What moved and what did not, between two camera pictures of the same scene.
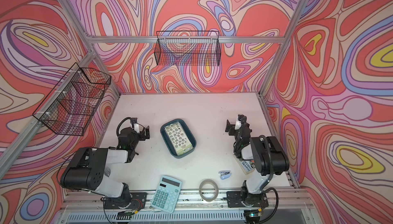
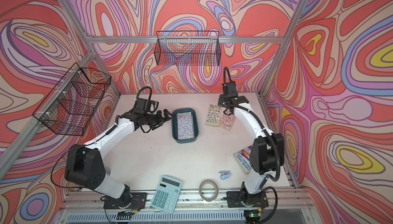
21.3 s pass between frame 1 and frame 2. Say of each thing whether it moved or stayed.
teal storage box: moved
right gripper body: moved
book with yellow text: stayed
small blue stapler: stayed
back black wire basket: stayed
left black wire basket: stayed
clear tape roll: stayed
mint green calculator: stayed
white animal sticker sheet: moved
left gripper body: moved
